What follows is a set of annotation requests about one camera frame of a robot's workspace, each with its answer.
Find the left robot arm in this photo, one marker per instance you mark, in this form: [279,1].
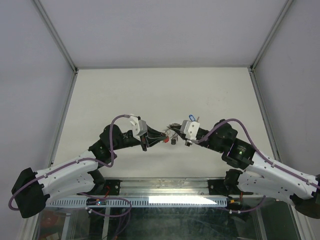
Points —
[34,189]

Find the slotted white cable duct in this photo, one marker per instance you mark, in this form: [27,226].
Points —
[154,201]

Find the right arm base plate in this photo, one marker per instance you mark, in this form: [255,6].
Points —
[217,187]

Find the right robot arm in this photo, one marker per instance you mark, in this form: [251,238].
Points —
[253,171]

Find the aluminium frame post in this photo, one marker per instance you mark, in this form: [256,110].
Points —
[272,33]
[54,34]

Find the aluminium mounting rail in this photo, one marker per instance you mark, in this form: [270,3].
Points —
[162,186]

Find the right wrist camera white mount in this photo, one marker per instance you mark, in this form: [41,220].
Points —
[190,129]

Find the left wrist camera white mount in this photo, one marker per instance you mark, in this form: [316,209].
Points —
[139,127]

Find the key with blue tag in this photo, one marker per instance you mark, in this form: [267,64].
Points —
[192,118]

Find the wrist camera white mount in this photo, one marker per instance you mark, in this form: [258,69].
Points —
[190,129]
[139,127]

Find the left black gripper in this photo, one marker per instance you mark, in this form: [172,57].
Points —
[146,139]

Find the left aluminium frame post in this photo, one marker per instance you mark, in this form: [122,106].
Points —
[54,34]

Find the right aluminium frame post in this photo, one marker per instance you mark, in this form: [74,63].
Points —
[272,33]

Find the large keyring with yellow grip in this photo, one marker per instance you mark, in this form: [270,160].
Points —
[172,137]

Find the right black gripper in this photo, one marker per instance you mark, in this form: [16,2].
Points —
[177,129]

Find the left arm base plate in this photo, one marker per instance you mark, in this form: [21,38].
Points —
[112,187]

